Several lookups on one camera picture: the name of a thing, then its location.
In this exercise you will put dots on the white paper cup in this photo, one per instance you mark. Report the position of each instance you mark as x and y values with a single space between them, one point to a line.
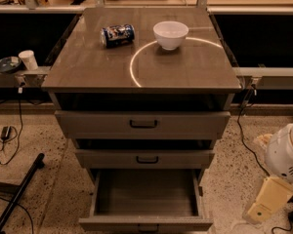
28 59

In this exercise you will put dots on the dark blue plate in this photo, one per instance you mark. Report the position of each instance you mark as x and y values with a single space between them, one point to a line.
10 64

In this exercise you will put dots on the grey drawer cabinet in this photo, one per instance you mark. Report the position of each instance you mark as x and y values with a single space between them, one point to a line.
141 76

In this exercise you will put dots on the grey middle drawer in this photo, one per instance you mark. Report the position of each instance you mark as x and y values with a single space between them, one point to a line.
144 159

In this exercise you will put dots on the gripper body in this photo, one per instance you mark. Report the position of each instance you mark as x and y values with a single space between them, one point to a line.
280 156

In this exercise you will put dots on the white ceramic bowl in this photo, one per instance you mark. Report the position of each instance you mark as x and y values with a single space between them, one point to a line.
170 34

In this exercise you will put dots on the black pole stand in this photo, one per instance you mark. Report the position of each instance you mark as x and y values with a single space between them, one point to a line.
17 190

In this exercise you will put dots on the black power adapter left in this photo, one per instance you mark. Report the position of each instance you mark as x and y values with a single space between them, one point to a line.
5 133

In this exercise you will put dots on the grey top drawer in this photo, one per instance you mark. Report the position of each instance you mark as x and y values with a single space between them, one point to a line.
142 125

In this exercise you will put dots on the grey bottom drawer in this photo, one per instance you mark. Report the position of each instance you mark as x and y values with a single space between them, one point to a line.
146 202

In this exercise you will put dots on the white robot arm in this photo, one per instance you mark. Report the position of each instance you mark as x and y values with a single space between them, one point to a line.
279 154

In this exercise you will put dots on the grey drawer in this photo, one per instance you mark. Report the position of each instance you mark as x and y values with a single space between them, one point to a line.
144 159
146 202
142 125

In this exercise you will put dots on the blue soda can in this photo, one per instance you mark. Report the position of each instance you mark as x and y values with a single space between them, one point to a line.
117 35

